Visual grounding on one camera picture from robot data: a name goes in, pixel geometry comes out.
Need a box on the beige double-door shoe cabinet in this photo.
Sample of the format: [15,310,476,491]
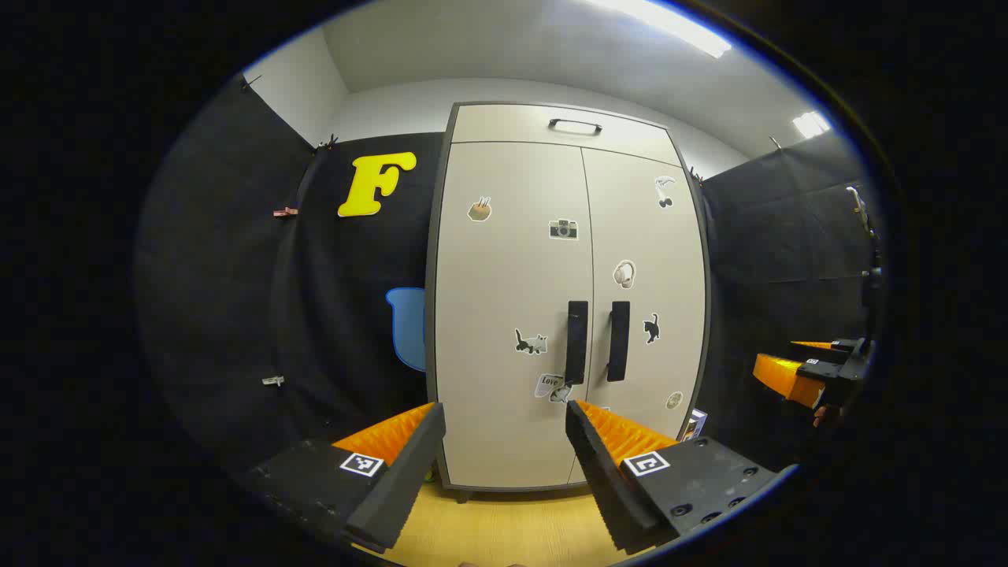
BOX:
[425,101,712,503]

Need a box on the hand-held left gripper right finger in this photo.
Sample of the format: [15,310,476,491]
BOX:
[565,399,798,554]

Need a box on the black door handle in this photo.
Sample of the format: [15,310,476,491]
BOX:
[606,300,632,383]
[565,300,590,386]

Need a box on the long ceiling light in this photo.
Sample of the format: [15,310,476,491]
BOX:
[587,0,733,59]

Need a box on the headphone sticker shoe cabinet door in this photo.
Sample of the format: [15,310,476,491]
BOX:
[569,148,707,485]

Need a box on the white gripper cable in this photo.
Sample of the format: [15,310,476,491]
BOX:
[846,186,877,272]

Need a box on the black backdrop cloth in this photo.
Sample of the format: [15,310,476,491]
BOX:
[134,75,887,481]

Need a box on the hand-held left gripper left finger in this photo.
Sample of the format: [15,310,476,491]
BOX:
[240,402,447,554]

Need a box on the camera sticker shoe cabinet door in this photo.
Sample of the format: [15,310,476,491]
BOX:
[435,142,593,489]

